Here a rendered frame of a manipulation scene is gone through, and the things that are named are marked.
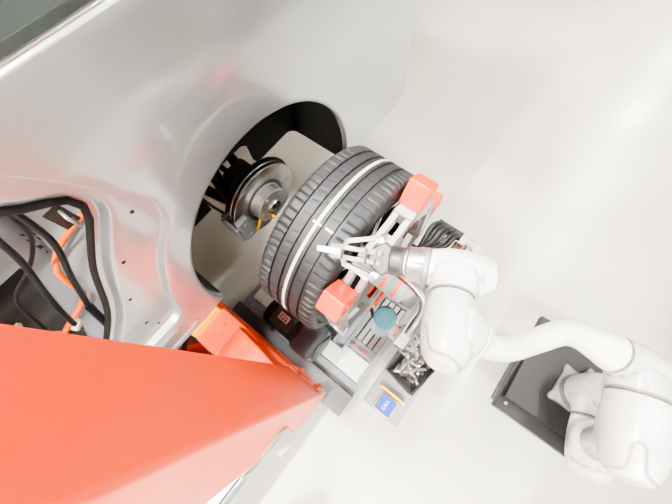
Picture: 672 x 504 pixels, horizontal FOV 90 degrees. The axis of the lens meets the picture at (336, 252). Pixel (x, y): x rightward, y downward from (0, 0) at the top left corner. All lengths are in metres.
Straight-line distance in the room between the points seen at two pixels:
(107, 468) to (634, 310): 2.51
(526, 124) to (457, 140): 0.51
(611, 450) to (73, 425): 1.05
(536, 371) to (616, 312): 0.80
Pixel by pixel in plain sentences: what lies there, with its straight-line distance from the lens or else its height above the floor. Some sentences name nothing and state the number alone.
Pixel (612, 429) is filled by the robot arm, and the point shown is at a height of 1.08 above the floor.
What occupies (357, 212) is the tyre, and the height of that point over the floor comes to 1.18.
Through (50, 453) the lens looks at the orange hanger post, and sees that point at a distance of 0.26.
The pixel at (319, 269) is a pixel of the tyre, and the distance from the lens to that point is 0.94.
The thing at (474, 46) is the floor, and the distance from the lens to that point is 3.34.
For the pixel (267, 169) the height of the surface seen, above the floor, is 0.98.
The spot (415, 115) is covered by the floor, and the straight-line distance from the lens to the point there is 2.75.
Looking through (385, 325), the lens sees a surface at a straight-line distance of 1.29.
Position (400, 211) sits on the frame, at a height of 1.12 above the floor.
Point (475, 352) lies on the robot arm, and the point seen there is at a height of 1.30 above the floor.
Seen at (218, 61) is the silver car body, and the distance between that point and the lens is 0.83.
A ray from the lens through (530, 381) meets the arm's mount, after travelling 1.85.
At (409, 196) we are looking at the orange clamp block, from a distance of 1.04.
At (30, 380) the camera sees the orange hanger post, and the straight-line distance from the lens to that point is 0.31.
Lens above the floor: 2.01
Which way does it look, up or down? 69 degrees down
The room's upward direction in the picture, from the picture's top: 11 degrees counter-clockwise
